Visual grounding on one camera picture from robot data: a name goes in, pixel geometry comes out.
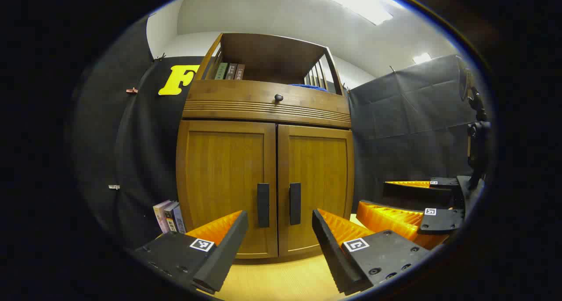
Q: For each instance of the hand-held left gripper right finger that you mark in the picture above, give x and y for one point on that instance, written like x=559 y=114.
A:
x=333 y=257

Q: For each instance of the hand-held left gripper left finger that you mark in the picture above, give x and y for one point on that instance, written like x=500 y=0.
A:
x=226 y=257

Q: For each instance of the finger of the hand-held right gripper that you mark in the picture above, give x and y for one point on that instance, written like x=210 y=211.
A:
x=412 y=195
x=441 y=222

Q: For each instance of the wooden shoe cabinet door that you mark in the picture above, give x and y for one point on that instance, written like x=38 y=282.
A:
x=320 y=169
x=219 y=173

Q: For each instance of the wooden double-door shoe cabinet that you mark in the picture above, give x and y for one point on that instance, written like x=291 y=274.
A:
x=272 y=50

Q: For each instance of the blue book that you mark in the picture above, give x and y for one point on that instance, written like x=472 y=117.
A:
x=180 y=219

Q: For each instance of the grey and orange book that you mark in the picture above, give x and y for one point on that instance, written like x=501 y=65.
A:
x=171 y=217

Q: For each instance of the pink book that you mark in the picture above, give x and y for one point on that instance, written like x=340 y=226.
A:
x=160 y=215

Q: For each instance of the black backdrop cloth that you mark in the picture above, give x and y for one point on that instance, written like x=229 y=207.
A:
x=145 y=151

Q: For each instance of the small ceiling light panel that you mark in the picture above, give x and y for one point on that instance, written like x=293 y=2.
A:
x=422 y=58

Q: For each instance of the blue cloth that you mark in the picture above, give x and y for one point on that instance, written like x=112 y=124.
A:
x=309 y=87

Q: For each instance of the wooden drawer with knob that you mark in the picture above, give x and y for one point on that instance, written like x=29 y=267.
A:
x=228 y=94

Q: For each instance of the dark brown book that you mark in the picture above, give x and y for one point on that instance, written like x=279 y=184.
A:
x=231 y=71

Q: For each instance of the reddish brown book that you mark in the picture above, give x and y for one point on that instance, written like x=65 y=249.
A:
x=240 y=72

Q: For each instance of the large ceiling light panel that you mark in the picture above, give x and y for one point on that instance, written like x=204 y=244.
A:
x=360 y=2

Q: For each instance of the black camera stand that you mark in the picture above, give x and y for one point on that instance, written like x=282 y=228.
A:
x=478 y=138

